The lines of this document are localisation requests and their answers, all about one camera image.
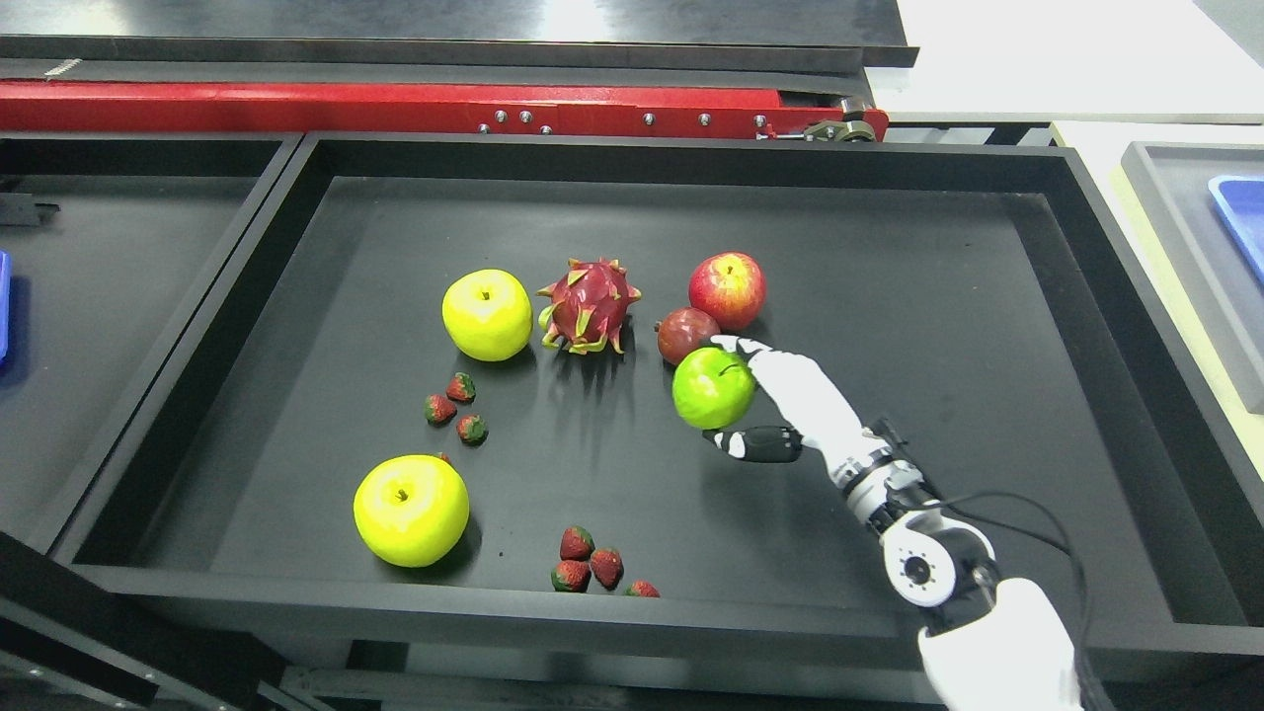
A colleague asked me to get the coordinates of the red metal beam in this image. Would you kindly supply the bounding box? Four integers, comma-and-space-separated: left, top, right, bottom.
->
1, 78, 890, 140

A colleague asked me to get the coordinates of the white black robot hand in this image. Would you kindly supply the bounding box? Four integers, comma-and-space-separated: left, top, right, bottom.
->
709, 337, 895, 490

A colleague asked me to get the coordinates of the dark red pomegranate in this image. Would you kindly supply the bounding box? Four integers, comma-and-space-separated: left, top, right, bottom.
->
653, 307, 720, 367

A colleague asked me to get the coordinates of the strawberry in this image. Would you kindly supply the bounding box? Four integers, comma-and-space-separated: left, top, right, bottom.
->
550, 559, 592, 593
624, 578, 660, 598
455, 414, 489, 448
445, 369, 477, 402
559, 525, 595, 562
423, 393, 458, 428
589, 547, 624, 591

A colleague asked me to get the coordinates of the green apple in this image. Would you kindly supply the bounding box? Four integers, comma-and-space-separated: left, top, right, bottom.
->
671, 347, 757, 431

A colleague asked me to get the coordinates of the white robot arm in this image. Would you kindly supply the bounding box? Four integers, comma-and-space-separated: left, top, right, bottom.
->
834, 428, 1086, 710

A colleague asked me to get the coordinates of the dragon fruit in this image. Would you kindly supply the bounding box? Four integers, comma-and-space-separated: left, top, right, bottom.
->
536, 258, 642, 356

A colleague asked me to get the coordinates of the yellow apple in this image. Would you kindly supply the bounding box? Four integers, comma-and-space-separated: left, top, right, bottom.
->
353, 454, 471, 568
441, 269, 533, 361

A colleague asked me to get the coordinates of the blue plastic tray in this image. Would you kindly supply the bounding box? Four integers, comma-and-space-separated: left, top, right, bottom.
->
1207, 175, 1263, 287

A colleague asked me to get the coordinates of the yellow apple upper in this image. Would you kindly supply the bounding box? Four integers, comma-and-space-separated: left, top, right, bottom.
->
441, 269, 533, 361

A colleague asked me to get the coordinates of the red apple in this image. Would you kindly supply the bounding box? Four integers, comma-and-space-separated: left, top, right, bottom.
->
688, 250, 767, 331

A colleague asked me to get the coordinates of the yellow apple lower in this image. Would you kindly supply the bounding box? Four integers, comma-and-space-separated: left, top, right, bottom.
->
353, 454, 471, 568

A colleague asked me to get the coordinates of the black shelf tray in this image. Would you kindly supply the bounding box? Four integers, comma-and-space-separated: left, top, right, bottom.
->
57, 134, 1261, 684

